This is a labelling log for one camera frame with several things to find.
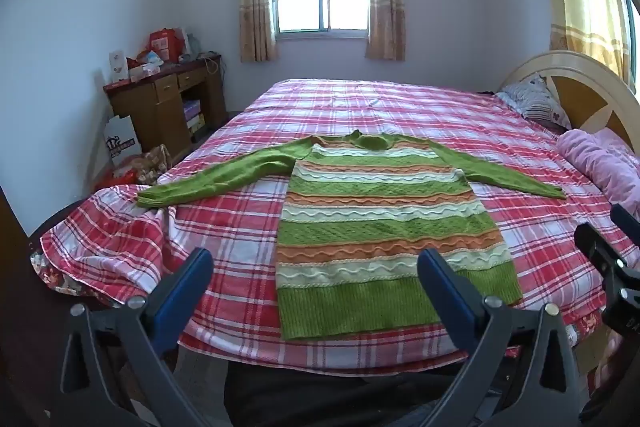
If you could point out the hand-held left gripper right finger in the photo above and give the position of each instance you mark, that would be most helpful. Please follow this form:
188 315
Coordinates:
445 293

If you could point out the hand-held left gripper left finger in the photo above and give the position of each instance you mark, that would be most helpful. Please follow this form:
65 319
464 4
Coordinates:
185 288

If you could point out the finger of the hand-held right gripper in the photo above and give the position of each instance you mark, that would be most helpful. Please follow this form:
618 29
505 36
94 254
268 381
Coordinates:
597 248
626 219

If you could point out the green orange striped knit sweater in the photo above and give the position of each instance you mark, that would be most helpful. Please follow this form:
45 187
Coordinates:
380 227

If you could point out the pink blanket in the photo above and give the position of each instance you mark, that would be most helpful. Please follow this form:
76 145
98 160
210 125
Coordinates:
600 162

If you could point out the red plaid bed sheet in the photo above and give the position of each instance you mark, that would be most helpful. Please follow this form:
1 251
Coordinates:
240 227

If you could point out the floral fabric bag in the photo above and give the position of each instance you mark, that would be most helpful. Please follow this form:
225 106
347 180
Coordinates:
152 164

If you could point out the cream and brown headboard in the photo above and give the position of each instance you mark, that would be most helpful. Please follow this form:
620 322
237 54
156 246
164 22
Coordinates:
590 97

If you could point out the red plastic bag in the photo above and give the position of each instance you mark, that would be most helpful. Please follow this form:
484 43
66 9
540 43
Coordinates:
114 181

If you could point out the striped patterned pillow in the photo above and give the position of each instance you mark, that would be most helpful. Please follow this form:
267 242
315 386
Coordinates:
537 103

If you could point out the white paper bag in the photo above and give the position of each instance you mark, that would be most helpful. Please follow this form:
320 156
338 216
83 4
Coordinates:
121 142

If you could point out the stack of colourful boxes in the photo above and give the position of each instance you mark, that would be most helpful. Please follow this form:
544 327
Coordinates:
194 116

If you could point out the brown wooden desk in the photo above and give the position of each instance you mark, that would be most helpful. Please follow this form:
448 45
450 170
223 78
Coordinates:
160 108

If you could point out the side window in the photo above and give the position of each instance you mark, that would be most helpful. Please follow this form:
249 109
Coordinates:
633 37

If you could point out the pile of packets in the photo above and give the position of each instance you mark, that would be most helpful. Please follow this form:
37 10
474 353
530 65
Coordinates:
144 67

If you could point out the white card box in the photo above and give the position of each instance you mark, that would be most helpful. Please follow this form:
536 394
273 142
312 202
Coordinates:
117 67

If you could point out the red gift box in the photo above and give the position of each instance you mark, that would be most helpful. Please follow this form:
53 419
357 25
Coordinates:
166 44

